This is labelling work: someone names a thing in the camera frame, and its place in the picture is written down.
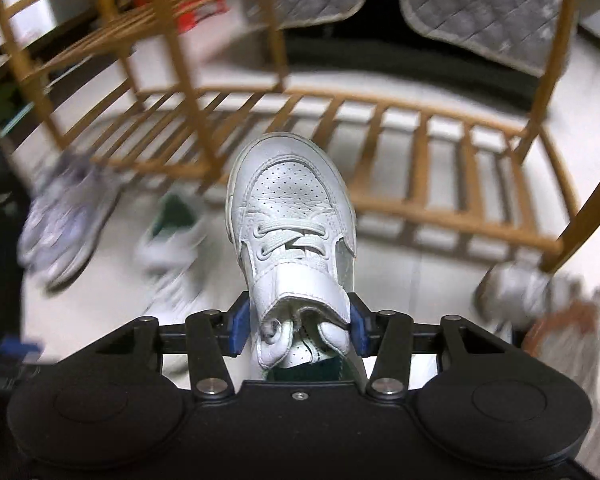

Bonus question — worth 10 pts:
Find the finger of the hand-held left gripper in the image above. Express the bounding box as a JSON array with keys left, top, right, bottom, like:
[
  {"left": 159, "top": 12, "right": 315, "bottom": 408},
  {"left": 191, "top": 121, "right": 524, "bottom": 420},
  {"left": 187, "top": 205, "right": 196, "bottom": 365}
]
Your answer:
[{"left": 0, "top": 339, "right": 45, "bottom": 363}]

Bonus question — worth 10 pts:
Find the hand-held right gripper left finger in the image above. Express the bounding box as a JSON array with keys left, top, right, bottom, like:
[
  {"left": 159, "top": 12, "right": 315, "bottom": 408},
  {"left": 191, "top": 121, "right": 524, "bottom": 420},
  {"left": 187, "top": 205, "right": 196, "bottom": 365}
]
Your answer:
[{"left": 106, "top": 292, "right": 253, "bottom": 400}]

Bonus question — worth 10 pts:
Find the bamboo shoe rack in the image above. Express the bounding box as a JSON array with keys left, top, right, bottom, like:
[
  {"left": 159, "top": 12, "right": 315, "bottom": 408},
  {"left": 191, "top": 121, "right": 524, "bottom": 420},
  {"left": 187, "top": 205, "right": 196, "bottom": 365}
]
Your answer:
[{"left": 0, "top": 0, "right": 600, "bottom": 273}]

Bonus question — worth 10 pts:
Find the black table base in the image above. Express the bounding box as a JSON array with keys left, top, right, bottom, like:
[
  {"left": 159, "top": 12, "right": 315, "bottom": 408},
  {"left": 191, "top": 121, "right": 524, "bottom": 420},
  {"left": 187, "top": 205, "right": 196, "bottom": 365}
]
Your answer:
[{"left": 280, "top": 25, "right": 536, "bottom": 111}]

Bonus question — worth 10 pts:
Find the purple dial sneaker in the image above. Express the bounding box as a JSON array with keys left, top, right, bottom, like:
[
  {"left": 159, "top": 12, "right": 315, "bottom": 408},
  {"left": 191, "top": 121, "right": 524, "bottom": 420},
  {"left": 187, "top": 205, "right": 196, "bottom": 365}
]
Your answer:
[
  {"left": 30, "top": 152, "right": 122, "bottom": 295},
  {"left": 16, "top": 160, "right": 76, "bottom": 286}
]

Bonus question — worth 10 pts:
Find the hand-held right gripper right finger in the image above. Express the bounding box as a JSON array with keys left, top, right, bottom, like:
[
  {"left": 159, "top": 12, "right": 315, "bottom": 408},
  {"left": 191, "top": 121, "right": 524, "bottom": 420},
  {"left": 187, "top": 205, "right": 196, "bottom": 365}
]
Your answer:
[{"left": 347, "top": 292, "right": 494, "bottom": 400}]

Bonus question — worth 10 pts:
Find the person's left leg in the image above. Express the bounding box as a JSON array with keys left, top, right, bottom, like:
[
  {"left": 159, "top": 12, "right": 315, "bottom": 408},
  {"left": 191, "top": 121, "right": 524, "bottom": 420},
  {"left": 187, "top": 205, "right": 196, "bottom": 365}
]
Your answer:
[{"left": 0, "top": 125, "right": 33, "bottom": 361}]

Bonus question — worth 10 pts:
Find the white mesh orange-soled sneaker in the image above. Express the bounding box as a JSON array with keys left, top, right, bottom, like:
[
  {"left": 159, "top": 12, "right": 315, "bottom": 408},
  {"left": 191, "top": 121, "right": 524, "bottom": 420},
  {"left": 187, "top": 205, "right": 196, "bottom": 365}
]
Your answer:
[{"left": 521, "top": 300, "right": 600, "bottom": 441}]

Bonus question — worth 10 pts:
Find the white green-lined sneaker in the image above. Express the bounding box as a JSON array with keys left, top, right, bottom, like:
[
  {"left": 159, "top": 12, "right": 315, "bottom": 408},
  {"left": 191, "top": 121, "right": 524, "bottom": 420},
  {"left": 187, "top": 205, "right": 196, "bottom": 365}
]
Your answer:
[
  {"left": 134, "top": 191, "right": 212, "bottom": 326},
  {"left": 226, "top": 132, "right": 359, "bottom": 378}
]

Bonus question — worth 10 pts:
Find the small white double-strap sneaker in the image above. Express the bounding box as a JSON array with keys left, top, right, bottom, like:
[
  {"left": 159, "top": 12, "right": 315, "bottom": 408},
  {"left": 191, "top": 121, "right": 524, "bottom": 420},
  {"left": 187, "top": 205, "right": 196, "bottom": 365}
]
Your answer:
[{"left": 474, "top": 259, "right": 583, "bottom": 328}]

